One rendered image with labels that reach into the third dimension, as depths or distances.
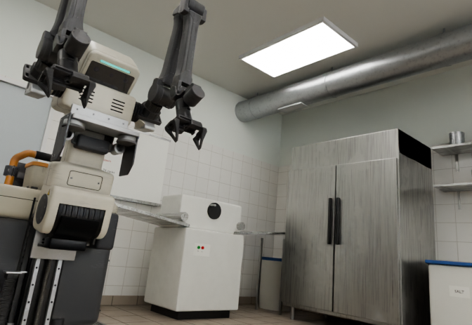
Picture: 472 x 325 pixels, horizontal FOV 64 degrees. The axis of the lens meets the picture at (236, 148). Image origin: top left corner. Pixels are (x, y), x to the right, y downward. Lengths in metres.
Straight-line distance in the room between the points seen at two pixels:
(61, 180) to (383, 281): 3.21
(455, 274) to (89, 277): 3.17
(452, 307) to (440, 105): 2.31
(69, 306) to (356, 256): 3.01
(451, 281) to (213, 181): 3.00
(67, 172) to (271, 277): 4.19
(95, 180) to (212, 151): 3.91
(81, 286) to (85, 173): 0.52
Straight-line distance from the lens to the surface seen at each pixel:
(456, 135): 4.71
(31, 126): 4.33
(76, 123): 1.40
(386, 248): 4.01
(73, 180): 1.47
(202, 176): 5.16
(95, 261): 1.79
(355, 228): 4.19
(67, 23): 1.34
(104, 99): 1.56
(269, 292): 5.37
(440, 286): 4.09
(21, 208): 1.68
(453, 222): 4.78
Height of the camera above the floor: 0.63
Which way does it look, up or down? 16 degrees up
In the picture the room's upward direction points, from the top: 6 degrees clockwise
